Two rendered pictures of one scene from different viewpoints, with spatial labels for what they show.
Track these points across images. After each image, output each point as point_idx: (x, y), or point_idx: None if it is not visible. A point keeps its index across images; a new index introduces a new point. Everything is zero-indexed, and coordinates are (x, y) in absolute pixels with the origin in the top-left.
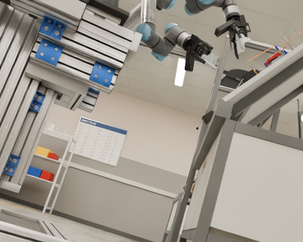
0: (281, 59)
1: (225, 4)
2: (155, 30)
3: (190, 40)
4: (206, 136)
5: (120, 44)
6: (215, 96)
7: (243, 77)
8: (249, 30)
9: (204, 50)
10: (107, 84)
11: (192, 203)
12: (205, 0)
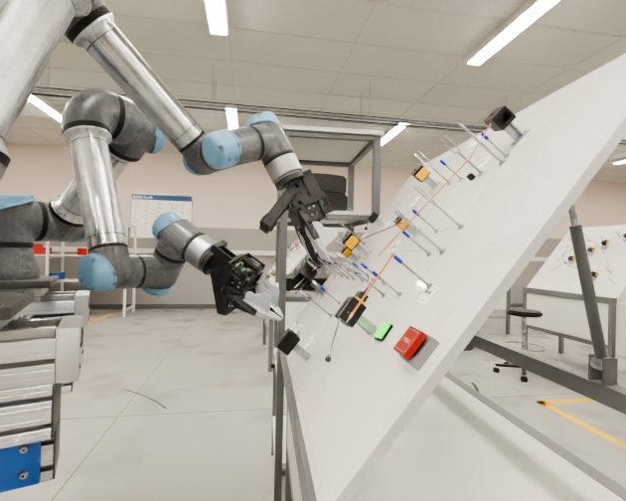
0: (439, 370)
1: (266, 154)
2: (126, 255)
3: (213, 256)
4: (294, 449)
5: (24, 386)
6: (285, 231)
7: (340, 318)
8: (330, 207)
9: (247, 283)
10: (30, 481)
11: (292, 443)
12: (220, 165)
